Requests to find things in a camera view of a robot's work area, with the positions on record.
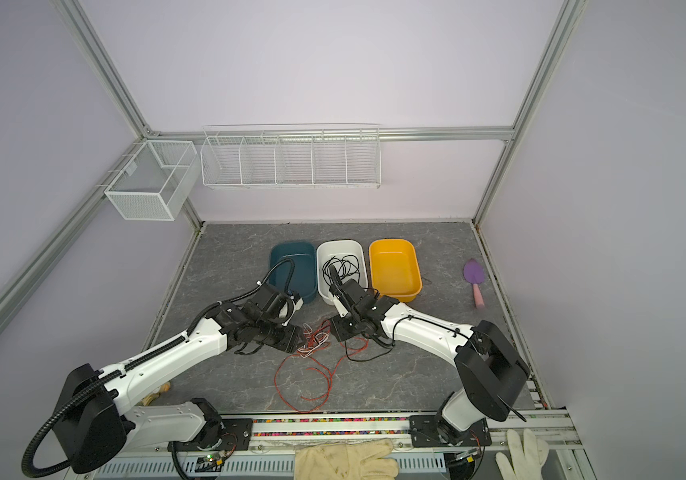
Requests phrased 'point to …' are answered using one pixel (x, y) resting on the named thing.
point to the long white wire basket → (291, 156)
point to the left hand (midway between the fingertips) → (295, 342)
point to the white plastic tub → (339, 247)
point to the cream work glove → (346, 460)
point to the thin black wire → (394, 343)
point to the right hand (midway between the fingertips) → (338, 329)
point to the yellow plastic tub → (395, 269)
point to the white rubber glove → (524, 462)
